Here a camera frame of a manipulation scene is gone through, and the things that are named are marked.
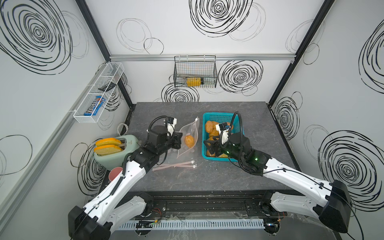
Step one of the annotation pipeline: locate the lower toast slice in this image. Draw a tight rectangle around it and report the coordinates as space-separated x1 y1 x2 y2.
94 145 123 156

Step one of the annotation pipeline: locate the red cup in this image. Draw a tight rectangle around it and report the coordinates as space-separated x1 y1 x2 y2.
108 167 123 182

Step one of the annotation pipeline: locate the clear zipper bag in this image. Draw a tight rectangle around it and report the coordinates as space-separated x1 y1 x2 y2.
153 117 200 172

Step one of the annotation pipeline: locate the yellow item in basket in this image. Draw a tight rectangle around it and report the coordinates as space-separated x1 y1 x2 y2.
187 77 203 87

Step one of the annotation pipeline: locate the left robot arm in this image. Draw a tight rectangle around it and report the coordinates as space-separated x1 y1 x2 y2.
68 123 183 240

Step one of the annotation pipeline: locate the teal plastic basket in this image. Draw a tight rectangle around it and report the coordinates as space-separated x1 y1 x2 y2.
201 112 245 163

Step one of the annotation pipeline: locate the blue candy packet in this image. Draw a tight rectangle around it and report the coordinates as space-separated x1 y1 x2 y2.
84 96 106 116

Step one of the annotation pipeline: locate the upper toast slice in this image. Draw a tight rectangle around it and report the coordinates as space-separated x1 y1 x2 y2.
95 138 122 147

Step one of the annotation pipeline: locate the black wire wall basket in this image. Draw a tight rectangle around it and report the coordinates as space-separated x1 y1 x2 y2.
173 55 218 89

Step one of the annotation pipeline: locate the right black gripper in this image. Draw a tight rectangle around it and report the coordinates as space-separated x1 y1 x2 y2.
204 134 245 164

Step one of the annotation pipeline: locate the white wire shelf basket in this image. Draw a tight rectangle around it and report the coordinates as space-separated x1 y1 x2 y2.
73 62 124 124

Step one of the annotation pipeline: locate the white slotted cable duct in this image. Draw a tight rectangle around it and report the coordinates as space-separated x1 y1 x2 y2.
118 219 265 231

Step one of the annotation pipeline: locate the toast slice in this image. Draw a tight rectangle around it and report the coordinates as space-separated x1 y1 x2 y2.
94 145 123 156
95 138 122 147

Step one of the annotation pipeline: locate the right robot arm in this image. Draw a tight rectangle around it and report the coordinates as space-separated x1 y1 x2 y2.
204 133 352 234

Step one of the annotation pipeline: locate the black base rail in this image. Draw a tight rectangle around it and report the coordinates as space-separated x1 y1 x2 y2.
118 190 288 219

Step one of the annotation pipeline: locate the potato bottom left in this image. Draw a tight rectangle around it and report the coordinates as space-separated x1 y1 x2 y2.
206 150 216 158

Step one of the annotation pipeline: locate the black remote control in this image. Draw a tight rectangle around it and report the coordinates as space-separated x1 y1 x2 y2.
98 82 117 93

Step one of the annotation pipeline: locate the potato bagged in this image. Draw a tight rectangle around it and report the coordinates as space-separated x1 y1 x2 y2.
205 121 214 134
185 135 195 148
209 130 220 138

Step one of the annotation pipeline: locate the mint green toaster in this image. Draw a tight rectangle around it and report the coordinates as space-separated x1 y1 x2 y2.
94 135 140 170

